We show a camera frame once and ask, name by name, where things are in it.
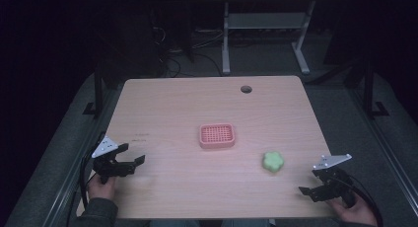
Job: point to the black metal post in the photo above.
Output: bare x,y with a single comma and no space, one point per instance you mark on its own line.
98,89
369,89

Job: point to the grey metal stand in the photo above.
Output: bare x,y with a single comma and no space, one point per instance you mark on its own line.
263,21

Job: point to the green flower-shaped soap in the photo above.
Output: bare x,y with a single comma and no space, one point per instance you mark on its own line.
273,162

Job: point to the person's right hand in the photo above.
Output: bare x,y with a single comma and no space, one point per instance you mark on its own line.
358,213

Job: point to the person's left hand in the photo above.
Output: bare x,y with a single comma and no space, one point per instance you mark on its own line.
102,189

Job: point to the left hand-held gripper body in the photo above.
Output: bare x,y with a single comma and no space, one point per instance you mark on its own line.
110,167

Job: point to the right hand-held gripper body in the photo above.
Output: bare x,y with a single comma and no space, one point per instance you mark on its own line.
332,184

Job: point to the pink soap dish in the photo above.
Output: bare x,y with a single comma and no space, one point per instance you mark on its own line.
217,136

